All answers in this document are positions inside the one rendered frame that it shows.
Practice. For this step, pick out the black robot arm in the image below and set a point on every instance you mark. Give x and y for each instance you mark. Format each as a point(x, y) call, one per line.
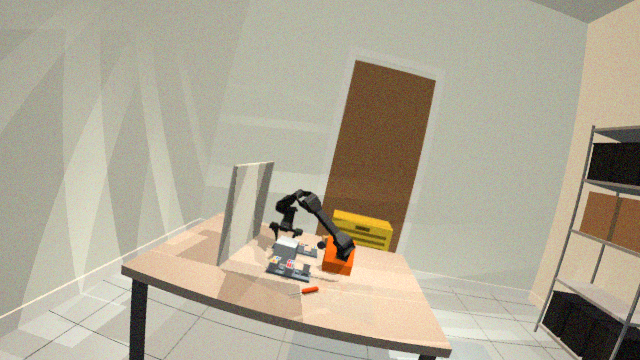
point(343, 242)

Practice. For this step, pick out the orange-handled screwdriver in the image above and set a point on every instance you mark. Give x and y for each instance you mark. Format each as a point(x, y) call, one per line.
point(309, 290)

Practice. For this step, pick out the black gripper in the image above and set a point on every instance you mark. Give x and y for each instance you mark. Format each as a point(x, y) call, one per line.
point(275, 226)

